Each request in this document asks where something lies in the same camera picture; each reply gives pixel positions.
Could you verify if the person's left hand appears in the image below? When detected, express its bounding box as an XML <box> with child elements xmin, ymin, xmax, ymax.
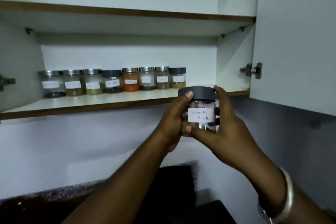
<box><xmin>154</xmin><ymin>91</ymin><xmax>195</xmax><ymax>153</ymax></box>

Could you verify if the person's right hand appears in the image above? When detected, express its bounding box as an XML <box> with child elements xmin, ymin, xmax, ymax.
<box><xmin>185</xmin><ymin>85</ymin><xmax>271</xmax><ymax>180</ymax></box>

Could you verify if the grey lid glass jar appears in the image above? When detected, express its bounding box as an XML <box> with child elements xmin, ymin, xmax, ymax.
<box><xmin>178</xmin><ymin>86</ymin><xmax>217</xmax><ymax>137</ymax></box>

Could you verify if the person's left forearm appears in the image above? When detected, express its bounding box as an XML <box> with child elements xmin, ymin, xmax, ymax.
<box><xmin>62</xmin><ymin>136</ymin><xmax>176</xmax><ymax>224</ymax></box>

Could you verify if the person's right forearm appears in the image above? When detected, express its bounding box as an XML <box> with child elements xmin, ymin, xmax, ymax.
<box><xmin>244</xmin><ymin>162</ymin><xmax>336</xmax><ymax>224</ymax></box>

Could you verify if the black countertop appliance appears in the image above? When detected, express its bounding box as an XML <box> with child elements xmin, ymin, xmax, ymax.
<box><xmin>134</xmin><ymin>165</ymin><xmax>237</xmax><ymax>224</ymax></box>

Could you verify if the row of labelled spice jars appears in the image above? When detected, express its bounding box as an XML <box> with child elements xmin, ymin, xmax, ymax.
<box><xmin>37</xmin><ymin>66</ymin><xmax>187</xmax><ymax>98</ymax></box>

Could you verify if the metal cabinet door hinge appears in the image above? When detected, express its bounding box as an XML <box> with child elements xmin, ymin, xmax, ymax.
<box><xmin>0</xmin><ymin>74</ymin><xmax>16</xmax><ymax>92</ymax></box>
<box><xmin>239</xmin><ymin>62</ymin><xmax>263</xmax><ymax>79</ymax></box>

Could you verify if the white cabinet bottom shelf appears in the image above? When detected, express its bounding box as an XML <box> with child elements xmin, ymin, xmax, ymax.
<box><xmin>0</xmin><ymin>84</ymin><xmax>250</xmax><ymax>121</ymax></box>

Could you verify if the white shelf with brown edge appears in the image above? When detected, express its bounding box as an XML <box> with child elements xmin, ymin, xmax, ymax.
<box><xmin>0</xmin><ymin>0</ymin><xmax>257</xmax><ymax>38</ymax></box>

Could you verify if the silver bangle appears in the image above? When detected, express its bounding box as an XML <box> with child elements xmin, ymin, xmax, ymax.
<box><xmin>272</xmin><ymin>167</ymin><xmax>293</xmax><ymax>223</ymax></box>

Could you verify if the white cabinet door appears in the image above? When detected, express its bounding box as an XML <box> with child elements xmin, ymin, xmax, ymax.
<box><xmin>249</xmin><ymin>0</ymin><xmax>336</xmax><ymax>117</ymax></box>

